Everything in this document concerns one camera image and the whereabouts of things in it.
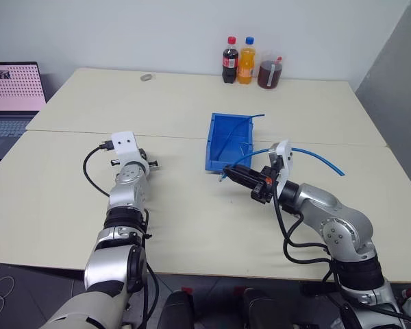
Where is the thin white floor cable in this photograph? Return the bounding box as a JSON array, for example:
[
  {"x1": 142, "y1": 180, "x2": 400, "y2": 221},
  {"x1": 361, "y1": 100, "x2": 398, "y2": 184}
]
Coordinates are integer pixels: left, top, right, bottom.
[{"x1": 0, "y1": 263, "x2": 16, "y2": 320}]

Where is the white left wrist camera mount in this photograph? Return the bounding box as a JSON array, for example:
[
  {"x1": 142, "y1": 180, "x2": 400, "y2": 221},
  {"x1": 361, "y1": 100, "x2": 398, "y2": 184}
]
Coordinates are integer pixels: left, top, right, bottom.
[{"x1": 110, "y1": 130, "x2": 150, "y2": 173}]

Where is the blue plastic bin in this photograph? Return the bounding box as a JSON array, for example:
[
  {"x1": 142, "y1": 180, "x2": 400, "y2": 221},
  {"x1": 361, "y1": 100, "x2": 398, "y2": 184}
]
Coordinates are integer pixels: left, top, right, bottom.
[{"x1": 204, "y1": 112, "x2": 256, "y2": 174}]

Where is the cola bottle red cap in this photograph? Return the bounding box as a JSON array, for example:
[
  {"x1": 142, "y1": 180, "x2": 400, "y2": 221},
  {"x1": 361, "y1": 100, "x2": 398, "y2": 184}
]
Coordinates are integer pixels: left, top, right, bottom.
[{"x1": 221, "y1": 35, "x2": 240, "y2": 84}]

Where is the orange soda bottle blue cap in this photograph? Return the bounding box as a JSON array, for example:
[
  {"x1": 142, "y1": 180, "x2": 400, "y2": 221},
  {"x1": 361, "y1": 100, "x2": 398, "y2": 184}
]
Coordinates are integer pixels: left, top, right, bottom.
[{"x1": 236, "y1": 36, "x2": 257, "y2": 86}]

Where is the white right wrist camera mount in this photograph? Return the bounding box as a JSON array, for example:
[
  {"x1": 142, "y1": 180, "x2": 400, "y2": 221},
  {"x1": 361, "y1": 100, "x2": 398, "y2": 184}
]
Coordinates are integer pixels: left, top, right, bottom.
[{"x1": 268, "y1": 138, "x2": 294, "y2": 193}]

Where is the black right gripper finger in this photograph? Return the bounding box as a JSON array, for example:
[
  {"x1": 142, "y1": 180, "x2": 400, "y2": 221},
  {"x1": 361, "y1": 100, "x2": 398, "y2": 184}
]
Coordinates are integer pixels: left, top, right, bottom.
[
  {"x1": 222, "y1": 168, "x2": 260, "y2": 191},
  {"x1": 225, "y1": 164, "x2": 263, "y2": 179}
]

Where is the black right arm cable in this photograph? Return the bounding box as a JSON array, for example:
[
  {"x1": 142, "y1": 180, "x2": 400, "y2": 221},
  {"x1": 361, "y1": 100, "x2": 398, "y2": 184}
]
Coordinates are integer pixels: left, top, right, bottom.
[{"x1": 271, "y1": 184, "x2": 340, "y2": 285}]

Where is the blue cable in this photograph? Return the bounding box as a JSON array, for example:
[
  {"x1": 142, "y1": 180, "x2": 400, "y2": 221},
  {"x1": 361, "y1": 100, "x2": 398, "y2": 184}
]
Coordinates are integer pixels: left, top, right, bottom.
[
  {"x1": 216, "y1": 113, "x2": 266, "y2": 162},
  {"x1": 218, "y1": 146, "x2": 346, "y2": 183}
]

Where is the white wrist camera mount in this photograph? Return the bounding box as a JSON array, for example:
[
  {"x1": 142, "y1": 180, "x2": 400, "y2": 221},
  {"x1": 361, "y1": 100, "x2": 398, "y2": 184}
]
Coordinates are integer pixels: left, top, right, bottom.
[
  {"x1": 268, "y1": 138, "x2": 294, "y2": 193},
  {"x1": 110, "y1": 130, "x2": 150, "y2": 173}
]

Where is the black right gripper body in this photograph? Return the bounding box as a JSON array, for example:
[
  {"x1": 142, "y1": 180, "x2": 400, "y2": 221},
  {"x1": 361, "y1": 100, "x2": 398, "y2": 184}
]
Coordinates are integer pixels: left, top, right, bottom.
[{"x1": 250, "y1": 165, "x2": 279, "y2": 206}]

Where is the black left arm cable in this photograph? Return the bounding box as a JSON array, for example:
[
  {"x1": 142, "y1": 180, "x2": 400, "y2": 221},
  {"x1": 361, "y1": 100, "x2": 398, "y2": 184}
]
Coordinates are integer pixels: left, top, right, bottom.
[{"x1": 83, "y1": 139, "x2": 160, "y2": 328}]

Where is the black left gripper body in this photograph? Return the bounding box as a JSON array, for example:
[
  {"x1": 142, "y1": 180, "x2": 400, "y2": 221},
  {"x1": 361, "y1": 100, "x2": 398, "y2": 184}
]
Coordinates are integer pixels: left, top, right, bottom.
[{"x1": 110, "y1": 147, "x2": 161, "y2": 171}]

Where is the clear jug with dark liquid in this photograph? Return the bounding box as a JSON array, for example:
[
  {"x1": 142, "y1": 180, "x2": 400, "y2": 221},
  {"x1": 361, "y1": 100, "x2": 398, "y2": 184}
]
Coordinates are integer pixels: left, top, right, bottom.
[{"x1": 257, "y1": 50, "x2": 284, "y2": 91}]

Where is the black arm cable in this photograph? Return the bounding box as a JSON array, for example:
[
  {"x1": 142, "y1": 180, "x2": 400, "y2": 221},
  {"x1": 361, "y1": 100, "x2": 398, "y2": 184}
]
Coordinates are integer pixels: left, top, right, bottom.
[
  {"x1": 271, "y1": 184, "x2": 340, "y2": 285},
  {"x1": 83, "y1": 139, "x2": 160, "y2": 328}
]

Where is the open laptop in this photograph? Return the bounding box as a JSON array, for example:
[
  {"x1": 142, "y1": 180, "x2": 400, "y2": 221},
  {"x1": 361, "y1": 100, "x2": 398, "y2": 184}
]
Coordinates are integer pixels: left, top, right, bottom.
[{"x1": 0, "y1": 61, "x2": 47, "y2": 161}]

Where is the dark rounded shape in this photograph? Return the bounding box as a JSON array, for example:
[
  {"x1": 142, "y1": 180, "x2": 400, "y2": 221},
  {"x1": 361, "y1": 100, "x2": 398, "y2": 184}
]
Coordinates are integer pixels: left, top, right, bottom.
[
  {"x1": 240, "y1": 287, "x2": 289, "y2": 329},
  {"x1": 156, "y1": 288, "x2": 197, "y2": 329}
]

